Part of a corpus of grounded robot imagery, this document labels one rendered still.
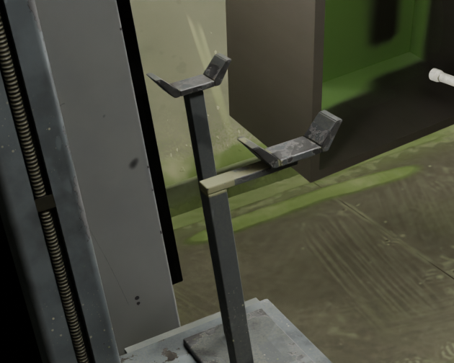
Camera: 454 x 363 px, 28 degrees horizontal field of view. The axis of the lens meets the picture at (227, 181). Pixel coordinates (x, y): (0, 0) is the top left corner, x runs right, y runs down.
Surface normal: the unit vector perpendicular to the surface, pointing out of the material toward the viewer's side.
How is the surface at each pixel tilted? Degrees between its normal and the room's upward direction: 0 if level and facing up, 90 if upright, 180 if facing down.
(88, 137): 90
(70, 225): 90
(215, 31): 57
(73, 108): 90
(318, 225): 0
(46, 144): 90
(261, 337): 0
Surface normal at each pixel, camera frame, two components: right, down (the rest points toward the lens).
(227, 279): 0.43, 0.35
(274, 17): -0.85, 0.33
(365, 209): -0.14, -0.89
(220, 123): 0.28, -0.19
